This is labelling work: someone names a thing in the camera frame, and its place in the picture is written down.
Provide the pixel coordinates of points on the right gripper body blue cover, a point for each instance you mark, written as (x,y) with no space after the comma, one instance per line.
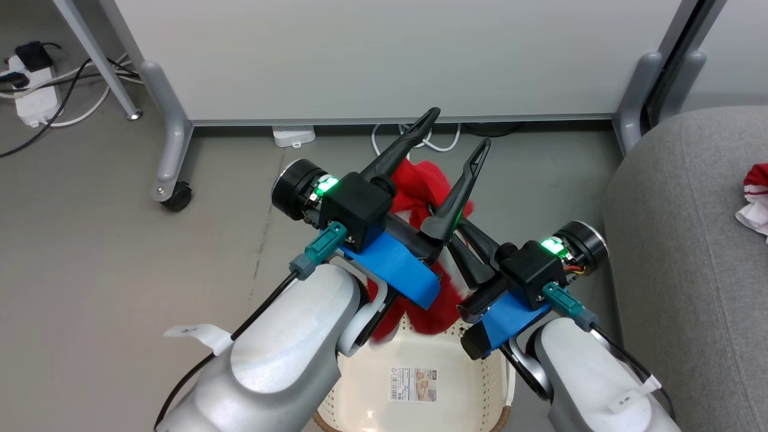
(510,318)

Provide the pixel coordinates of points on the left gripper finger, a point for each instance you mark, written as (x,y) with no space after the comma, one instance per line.
(402,150)
(456,204)

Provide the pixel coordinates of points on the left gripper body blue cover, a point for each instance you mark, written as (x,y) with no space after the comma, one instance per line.
(396,264)

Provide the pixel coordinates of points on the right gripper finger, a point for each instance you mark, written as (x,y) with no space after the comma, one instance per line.
(474,267)
(483,240)

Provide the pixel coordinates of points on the plain red garment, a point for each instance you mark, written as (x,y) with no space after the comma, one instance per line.
(423,186)

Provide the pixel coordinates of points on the red and white garment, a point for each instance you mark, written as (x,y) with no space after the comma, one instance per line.
(756,198)

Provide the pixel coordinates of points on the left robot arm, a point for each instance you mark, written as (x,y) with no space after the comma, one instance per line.
(282,360)

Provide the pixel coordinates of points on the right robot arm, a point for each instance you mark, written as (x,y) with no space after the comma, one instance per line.
(588,384)

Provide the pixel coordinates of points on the grey fabric sofa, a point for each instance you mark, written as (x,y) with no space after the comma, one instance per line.
(690,240)

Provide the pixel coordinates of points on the large white partition panel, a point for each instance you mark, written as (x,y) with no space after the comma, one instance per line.
(390,54)

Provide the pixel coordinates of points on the small white adapter box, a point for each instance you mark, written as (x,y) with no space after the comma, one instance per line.
(294,136)

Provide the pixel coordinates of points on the printed basket label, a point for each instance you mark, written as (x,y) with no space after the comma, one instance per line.
(414,384)

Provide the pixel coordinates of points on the white plastic laundry basket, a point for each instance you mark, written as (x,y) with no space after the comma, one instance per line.
(420,414)

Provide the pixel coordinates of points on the black caster wheel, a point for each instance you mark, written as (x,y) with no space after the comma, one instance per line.
(178,196)

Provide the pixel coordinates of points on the grey partition foot with caster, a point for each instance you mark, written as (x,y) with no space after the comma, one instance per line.
(171,132)

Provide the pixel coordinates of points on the narrow white partition panel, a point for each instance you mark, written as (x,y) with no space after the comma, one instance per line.
(732,48)

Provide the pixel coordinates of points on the grey metal table leg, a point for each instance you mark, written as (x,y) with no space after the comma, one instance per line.
(99,60)

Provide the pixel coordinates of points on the white power strip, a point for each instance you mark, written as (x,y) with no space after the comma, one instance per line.
(36,102)

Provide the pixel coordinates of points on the black power plug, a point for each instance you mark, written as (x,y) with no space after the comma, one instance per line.
(35,55)

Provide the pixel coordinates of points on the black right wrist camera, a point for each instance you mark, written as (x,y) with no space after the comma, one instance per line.
(531,270)

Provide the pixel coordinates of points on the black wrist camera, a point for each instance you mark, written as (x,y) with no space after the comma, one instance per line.
(354,207)
(531,270)

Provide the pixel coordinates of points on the teal right camera connector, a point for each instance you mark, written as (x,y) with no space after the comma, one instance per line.
(570,306)

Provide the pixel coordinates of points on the teal camera connector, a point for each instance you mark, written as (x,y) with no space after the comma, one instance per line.
(570,306)
(321,249)

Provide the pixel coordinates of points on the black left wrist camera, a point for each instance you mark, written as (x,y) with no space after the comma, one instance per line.
(354,207)

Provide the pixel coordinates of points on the teal left camera connector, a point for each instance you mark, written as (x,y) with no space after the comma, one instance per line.
(321,249)

